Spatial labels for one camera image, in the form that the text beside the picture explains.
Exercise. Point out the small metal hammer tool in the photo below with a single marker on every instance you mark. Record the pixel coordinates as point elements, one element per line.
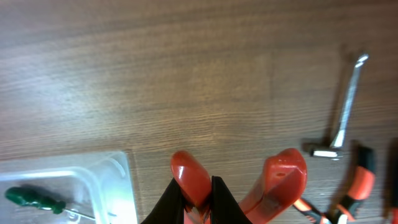
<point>331,146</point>

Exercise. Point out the black orange needle-nose pliers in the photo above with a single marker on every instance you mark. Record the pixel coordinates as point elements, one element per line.
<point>360,189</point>

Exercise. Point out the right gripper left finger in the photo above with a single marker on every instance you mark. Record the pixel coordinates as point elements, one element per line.
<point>170,207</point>

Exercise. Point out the clear plastic container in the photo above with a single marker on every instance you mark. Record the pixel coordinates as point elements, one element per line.
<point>96,186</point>

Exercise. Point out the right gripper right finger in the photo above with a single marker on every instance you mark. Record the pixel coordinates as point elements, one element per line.
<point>224,208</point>

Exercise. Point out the green handled screwdriver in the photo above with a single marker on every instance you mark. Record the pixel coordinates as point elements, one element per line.
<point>25,197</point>

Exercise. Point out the red handled snips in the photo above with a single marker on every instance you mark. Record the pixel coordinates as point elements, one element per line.
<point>281,182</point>

